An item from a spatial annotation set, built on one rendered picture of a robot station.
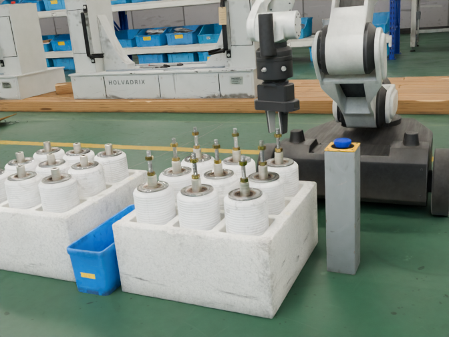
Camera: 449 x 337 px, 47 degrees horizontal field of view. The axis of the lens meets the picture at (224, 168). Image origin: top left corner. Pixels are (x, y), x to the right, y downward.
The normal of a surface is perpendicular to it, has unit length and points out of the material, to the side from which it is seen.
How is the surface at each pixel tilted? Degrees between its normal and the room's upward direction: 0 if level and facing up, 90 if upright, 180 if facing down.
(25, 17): 90
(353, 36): 60
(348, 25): 41
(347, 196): 90
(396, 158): 46
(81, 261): 92
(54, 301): 0
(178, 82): 90
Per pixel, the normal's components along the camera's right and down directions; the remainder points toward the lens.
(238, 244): -0.41, 0.30
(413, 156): -0.33, -0.45
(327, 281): -0.07, -0.95
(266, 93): -0.64, 0.28
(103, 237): 0.92, 0.01
